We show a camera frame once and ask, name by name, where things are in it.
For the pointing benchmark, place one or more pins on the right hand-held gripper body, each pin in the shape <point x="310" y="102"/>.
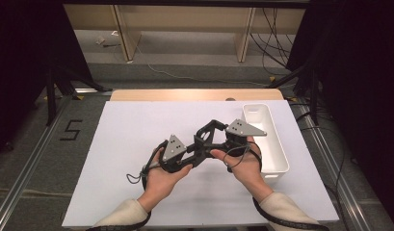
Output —
<point x="241" y="128"/>

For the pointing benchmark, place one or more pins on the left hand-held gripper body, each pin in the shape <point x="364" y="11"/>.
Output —
<point x="173" y="149"/>

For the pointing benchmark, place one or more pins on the white plastic bin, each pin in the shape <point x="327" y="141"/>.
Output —
<point x="275" y="150"/>

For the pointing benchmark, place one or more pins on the person's left hand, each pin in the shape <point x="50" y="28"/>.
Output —
<point x="161" y="183"/>

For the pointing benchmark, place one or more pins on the person's right hand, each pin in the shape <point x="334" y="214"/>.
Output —
<point x="247" y="170"/>

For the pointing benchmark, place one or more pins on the wooden table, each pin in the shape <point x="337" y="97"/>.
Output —
<point x="185" y="95"/>

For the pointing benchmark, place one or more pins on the white table mat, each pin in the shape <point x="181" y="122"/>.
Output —
<point x="127" y="128"/>

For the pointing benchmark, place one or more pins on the black metal stand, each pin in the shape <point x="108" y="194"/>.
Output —
<point x="314" y="96"/>
<point x="50" y="96"/>

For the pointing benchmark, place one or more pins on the beige wooden shelf unit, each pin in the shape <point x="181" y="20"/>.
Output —
<point x="127" y="32"/>

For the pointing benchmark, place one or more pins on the dark curtain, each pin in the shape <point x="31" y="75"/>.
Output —
<point x="21" y="64"/>
<point x="361" y="80"/>

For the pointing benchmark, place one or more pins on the aluminium floor rail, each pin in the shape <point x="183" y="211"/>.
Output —
<point x="27" y="163"/>
<point x="332" y="173"/>

